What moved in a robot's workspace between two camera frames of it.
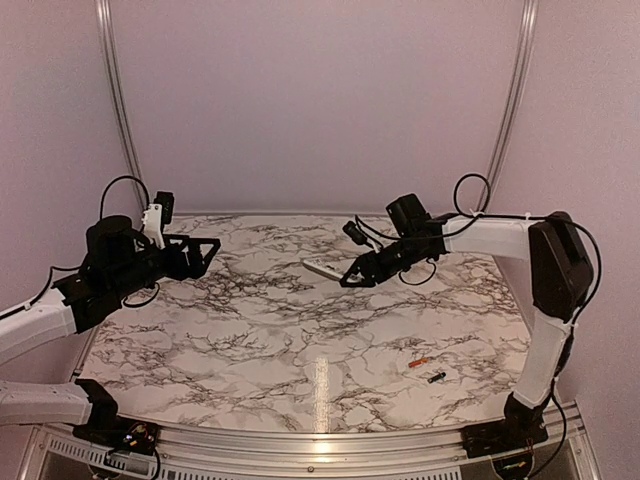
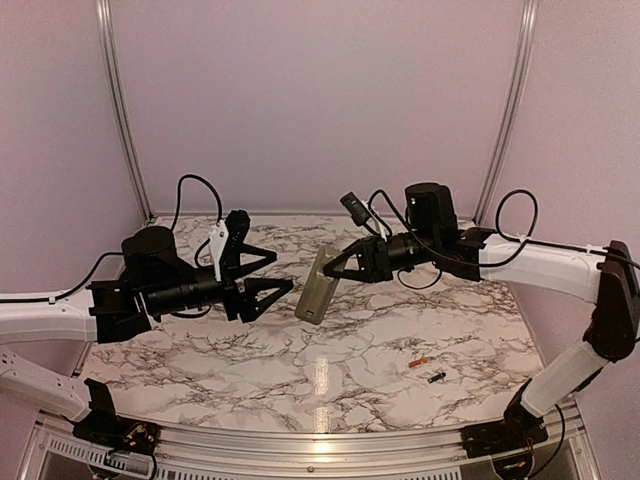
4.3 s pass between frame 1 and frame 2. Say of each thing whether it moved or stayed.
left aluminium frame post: stayed
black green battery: stayed
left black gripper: moved
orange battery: stayed
